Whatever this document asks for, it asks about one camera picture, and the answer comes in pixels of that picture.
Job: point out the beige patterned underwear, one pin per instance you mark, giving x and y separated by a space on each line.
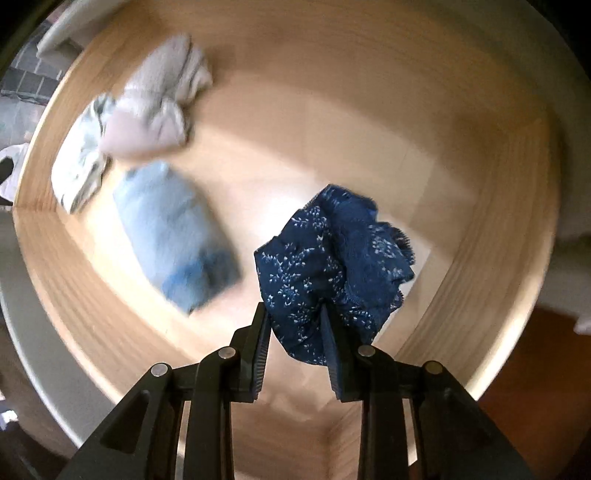
152 106

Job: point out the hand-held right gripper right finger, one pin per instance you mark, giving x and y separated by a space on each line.
334 364

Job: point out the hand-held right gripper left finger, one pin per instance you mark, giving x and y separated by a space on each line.
261 350

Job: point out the grey padded wooden drawer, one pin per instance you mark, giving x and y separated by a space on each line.
323 115

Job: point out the grey blue plaid blanket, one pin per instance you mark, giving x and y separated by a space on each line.
27 83

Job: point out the white green patterned underwear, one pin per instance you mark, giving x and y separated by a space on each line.
78 166

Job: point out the light blue knit underwear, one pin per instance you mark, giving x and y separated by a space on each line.
175 240

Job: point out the navy floral underwear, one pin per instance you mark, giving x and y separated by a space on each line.
314 267

